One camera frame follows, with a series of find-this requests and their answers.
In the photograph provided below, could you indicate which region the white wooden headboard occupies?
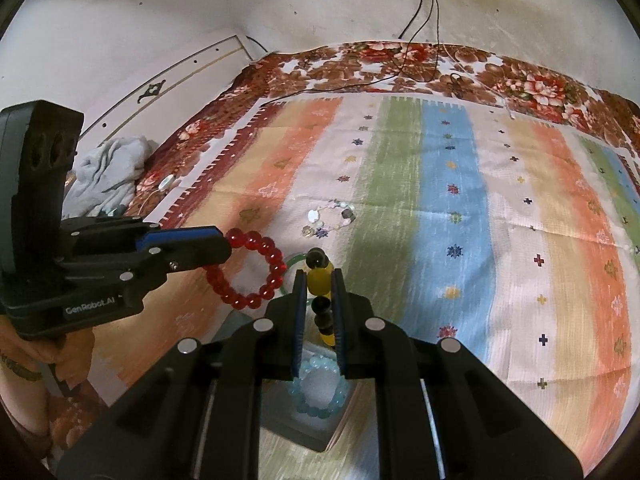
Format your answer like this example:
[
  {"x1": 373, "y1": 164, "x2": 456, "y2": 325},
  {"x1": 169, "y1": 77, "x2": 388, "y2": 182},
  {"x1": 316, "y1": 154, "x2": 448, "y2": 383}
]
[{"x1": 75, "y1": 34, "x2": 258, "y2": 137}]

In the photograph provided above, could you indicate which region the person's left forearm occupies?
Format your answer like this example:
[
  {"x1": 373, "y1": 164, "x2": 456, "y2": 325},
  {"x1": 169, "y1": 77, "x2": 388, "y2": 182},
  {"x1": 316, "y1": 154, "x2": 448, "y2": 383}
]
[{"x1": 0, "y1": 357, "x2": 68, "y2": 463}]

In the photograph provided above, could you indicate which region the black power cable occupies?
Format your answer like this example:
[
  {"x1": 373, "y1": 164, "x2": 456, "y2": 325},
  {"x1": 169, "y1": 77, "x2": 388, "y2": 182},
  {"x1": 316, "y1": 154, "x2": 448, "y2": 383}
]
[
  {"x1": 259, "y1": 0, "x2": 426, "y2": 107},
  {"x1": 395, "y1": 0, "x2": 463, "y2": 92}
]

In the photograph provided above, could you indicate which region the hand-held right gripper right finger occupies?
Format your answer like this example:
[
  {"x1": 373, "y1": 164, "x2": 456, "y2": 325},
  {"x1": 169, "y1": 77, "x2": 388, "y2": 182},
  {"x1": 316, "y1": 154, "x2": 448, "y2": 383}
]
[{"x1": 330, "y1": 269, "x2": 586, "y2": 480}]

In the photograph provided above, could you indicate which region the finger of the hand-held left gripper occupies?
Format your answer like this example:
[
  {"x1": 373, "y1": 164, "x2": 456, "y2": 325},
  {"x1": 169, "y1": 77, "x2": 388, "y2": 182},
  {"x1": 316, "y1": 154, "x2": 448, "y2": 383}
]
[
  {"x1": 59, "y1": 215, "x2": 163, "y2": 256},
  {"x1": 120, "y1": 227, "x2": 230, "y2": 283}
]

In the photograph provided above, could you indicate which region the grey crumpled cloth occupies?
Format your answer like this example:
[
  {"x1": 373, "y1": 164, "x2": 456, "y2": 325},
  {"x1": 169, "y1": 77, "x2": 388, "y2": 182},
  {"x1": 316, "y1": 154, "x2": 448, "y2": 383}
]
[{"x1": 65, "y1": 136, "x2": 154, "y2": 222}]

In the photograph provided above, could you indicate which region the yellow and black bead bracelet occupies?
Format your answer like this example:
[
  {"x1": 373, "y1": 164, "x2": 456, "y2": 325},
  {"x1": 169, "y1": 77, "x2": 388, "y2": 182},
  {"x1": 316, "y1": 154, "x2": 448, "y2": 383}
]
[{"x1": 306, "y1": 247, "x2": 337, "y2": 349}]

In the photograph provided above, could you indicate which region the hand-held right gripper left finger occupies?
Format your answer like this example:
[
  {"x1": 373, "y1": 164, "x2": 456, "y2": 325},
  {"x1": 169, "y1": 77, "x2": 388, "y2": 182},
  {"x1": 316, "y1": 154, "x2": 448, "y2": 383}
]
[{"x1": 56, "y1": 269, "x2": 308, "y2": 480}]

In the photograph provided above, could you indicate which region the white charging cable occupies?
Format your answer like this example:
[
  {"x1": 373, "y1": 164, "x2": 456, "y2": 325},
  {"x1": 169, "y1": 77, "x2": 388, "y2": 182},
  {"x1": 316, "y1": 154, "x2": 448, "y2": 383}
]
[{"x1": 439, "y1": 42, "x2": 517, "y2": 121}]

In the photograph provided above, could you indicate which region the clear jewelry box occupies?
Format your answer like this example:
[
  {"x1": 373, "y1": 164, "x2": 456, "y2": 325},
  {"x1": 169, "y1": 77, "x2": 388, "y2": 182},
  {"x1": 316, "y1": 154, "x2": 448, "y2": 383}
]
[{"x1": 215, "y1": 310, "x2": 362, "y2": 454}]

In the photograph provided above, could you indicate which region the light blue bead bracelet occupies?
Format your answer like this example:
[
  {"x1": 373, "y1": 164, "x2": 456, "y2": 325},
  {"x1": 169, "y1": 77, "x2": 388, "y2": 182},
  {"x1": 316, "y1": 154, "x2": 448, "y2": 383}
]
[{"x1": 287, "y1": 352, "x2": 351, "y2": 419}]

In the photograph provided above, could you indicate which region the shell and bead bracelet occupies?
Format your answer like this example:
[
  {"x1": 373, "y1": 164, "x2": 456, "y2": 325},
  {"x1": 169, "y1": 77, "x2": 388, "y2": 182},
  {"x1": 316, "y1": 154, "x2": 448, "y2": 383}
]
[{"x1": 301, "y1": 200, "x2": 359, "y2": 240}]

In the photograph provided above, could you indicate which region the person's left hand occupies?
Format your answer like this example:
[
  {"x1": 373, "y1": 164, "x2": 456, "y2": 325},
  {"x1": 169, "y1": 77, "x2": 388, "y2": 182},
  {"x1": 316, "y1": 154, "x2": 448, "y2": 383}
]
[{"x1": 0, "y1": 317, "x2": 97, "y2": 398}]

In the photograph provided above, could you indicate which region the red bead bracelet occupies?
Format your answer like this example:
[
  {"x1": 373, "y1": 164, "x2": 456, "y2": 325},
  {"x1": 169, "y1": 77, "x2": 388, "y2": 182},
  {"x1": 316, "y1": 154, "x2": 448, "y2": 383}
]
[{"x1": 204, "y1": 227, "x2": 287, "y2": 311}]

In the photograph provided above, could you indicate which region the green jade bangle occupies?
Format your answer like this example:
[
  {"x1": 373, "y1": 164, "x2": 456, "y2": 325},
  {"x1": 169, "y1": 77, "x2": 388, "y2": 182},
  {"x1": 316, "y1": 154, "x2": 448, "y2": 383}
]
[{"x1": 277, "y1": 255, "x2": 314, "y2": 297}]

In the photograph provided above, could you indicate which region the striped pastel blanket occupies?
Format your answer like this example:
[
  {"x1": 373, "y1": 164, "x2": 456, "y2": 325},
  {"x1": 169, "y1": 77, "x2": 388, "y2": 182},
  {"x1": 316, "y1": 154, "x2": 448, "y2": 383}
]
[{"x1": 95, "y1": 92, "x2": 640, "y2": 477}]

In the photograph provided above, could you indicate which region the red floral bed sheet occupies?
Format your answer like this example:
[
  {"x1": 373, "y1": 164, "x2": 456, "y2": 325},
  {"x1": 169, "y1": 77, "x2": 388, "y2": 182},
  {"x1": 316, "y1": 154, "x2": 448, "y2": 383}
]
[{"x1": 125, "y1": 40, "x2": 640, "y2": 241}]

